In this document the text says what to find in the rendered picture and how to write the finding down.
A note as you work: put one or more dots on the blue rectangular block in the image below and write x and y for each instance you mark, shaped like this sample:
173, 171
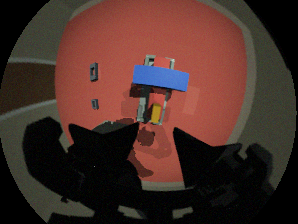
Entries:
160, 77

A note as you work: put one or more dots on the red rectangular block with two slots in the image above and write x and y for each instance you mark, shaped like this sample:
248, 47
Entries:
157, 95

